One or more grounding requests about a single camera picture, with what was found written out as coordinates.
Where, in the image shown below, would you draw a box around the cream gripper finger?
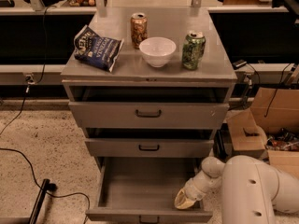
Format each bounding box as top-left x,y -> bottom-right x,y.
174,188 -> 196,210

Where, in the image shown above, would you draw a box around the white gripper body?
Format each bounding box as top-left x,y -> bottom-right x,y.
184,172 -> 215,202

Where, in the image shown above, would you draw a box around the grey bottom drawer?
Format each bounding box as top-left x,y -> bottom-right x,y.
87,157 -> 212,224

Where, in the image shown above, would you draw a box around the grey drawer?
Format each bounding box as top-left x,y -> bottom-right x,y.
85,138 -> 214,158
69,102 -> 228,130
87,157 -> 212,224

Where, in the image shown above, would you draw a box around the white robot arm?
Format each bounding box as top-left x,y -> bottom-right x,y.
175,155 -> 299,224

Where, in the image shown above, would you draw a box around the grey middle drawer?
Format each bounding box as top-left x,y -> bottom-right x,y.
85,138 -> 214,158

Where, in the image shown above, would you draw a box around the grey metal drawer cabinet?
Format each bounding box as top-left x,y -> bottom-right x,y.
60,7 -> 238,182

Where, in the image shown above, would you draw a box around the grey top drawer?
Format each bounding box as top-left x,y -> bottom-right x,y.
69,102 -> 228,130

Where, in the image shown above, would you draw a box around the snack packets in box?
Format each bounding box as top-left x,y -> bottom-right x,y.
266,128 -> 299,152

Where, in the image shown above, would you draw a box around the cardboard box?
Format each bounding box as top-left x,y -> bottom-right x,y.
226,88 -> 299,177

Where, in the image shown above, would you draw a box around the small black device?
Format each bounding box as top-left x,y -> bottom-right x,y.
232,60 -> 247,69

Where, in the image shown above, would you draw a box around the black metal stand leg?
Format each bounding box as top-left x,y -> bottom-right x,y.
0,178 -> 58,224

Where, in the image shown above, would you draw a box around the green soda can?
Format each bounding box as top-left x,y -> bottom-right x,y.
182,32 -> 206,70

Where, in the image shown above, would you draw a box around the white bowl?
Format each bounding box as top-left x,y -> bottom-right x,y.
139,37 -> 177,67

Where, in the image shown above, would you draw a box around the blue chip bag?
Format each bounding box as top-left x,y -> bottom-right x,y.
74,25 -> 124,72

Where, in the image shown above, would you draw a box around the orange soda can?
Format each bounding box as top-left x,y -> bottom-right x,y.
130,12 -> 148,49

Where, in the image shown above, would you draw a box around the black floor cable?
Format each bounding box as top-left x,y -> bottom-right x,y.
0,147 -> 92,224

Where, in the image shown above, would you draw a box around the black hanging cable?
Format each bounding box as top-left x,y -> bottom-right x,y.
0,6 -> 50,136

